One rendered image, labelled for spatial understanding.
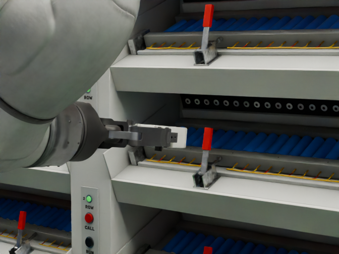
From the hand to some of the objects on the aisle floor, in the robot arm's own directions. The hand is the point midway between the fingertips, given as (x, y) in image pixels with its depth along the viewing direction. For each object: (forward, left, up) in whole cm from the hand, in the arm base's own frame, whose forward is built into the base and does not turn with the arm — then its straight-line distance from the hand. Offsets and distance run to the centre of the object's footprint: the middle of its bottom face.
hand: (161, 136), depth 105 cm
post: (+21, +21, -62) cm, 69 cm away
